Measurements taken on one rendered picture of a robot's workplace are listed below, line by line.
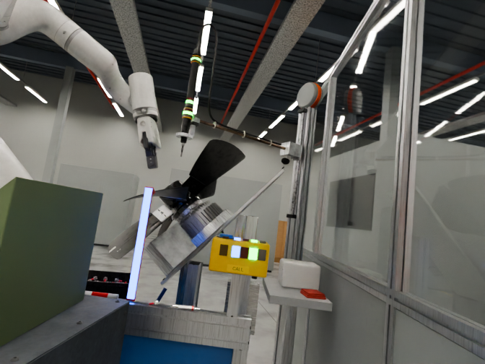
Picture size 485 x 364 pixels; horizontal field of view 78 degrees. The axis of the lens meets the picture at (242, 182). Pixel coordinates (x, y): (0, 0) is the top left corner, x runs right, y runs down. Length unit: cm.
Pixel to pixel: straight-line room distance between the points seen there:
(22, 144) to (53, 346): 1456
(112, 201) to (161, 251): 730
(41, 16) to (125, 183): 737
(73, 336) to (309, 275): 104
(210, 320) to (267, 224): 615
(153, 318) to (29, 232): 51
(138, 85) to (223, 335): 83
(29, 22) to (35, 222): 78
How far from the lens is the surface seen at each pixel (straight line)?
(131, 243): 129
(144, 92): 112
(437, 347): 78
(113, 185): 845
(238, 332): 92
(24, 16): 119
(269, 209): 700
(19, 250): 50
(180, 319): 92
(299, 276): 140
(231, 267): 84
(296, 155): 164
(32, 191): 50
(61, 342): 54
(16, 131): 1521
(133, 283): 96
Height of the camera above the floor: 113
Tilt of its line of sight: 7 degrees up
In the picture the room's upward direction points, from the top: 7 degrees clockwise
